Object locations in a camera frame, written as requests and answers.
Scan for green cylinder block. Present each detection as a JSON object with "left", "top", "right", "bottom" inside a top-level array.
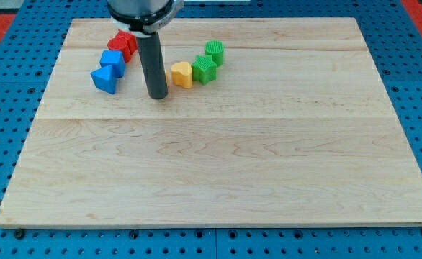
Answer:
[{"left": 205, "top": 40, "right": 225, "bottom": 67}]

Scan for red cylinder block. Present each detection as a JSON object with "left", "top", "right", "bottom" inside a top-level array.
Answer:
[{"left": 107, "top": 37, "right": 132, "bottom": 63}]

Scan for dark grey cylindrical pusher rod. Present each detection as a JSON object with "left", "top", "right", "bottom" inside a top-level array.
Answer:
[{"left": 136, "top": 32, "right": 169, "bottom": 99}]

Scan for wooden board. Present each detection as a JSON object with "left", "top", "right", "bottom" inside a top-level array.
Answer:
[{"left": 0, "top": 18, "right": 422, "bottom": 229}]

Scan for red hexagon block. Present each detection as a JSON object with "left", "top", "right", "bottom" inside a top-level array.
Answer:
[{"left": 115, "top": 29, "right": 138, "bottom": 55}]

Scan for blue triangle block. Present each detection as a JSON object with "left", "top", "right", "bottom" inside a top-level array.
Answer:
[{"left": 90, "top": 65, "right": 117, "bottom": 94}]

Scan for yellow heart block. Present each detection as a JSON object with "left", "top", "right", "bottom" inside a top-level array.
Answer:
[{"left": 170, "top": 61, "right": 193, "bottom": 89}]

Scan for blue cube block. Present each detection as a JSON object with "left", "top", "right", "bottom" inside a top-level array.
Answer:
[{"left": 99, "top": 50, "right": 126, "bottom": 78}]

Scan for green star block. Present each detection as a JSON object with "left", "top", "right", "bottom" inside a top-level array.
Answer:
[{"left": 192, "top": 55, "right": 217, "bottom": 85}]

